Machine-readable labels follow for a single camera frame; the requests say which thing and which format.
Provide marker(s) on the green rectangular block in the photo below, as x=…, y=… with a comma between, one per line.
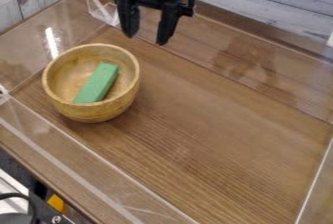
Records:
x=98, y=84

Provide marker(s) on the brown wooden bowl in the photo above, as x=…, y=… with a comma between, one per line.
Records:
x=67, y=73

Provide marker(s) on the clear acrylic left corner bracket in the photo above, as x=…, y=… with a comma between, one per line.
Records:
x=4, y=93

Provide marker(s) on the clear acrylic corner bracket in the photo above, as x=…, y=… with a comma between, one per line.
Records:
x=4, y=93
x=103, y=12

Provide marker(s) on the black device with yellow label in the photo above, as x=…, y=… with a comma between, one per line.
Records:
x=49, y=216

